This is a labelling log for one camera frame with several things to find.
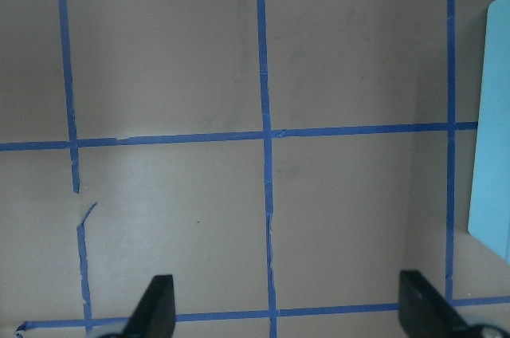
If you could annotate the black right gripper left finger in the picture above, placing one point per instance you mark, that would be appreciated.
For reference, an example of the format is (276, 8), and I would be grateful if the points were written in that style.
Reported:
(154, 315)

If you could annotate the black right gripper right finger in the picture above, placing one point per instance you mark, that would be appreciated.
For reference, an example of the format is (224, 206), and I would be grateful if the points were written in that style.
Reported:
(423, 311)

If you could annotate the light blue plastic bin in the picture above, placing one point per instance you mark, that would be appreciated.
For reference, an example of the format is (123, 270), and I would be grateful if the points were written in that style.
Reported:
(489, 203)

